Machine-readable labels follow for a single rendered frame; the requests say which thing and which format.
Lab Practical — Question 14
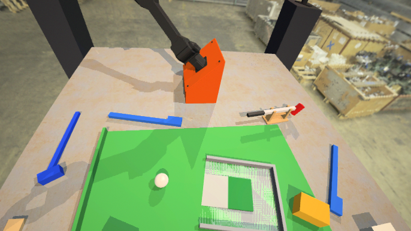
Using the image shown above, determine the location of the green putting mat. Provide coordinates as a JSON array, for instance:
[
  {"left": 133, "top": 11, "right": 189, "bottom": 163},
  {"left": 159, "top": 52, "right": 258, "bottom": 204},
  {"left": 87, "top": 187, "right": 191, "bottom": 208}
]
[{"left": 80, "top": 124, "right": 332, "bottom": 231}]

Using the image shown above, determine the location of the red putter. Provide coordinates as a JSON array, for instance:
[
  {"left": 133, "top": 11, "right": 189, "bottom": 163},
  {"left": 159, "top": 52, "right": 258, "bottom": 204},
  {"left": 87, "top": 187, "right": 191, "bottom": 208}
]
[{"left": 247, "top": 102, "right": 305, "bottom": 117}]

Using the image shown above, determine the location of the white golf ball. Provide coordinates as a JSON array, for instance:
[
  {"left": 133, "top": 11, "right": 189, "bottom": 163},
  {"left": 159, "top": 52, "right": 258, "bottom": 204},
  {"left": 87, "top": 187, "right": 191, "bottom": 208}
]
[{"left": 154, "top": 174, "right": 168, "bottom": 188}]

